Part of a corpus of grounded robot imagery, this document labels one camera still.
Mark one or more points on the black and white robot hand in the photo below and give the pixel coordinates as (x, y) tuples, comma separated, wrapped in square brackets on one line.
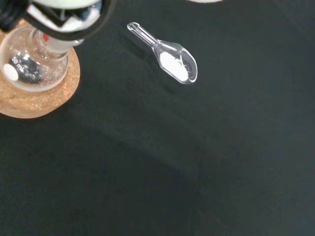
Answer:
[(71, 34)]

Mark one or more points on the glass round-bottom flask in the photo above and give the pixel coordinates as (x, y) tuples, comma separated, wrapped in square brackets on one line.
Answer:
[(37, 68)]

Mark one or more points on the glass weighing funnel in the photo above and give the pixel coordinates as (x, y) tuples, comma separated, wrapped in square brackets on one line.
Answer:
[(172, 61)]

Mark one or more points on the black cloth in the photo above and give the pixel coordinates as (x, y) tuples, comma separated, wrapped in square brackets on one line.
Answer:
[(172, 159)]

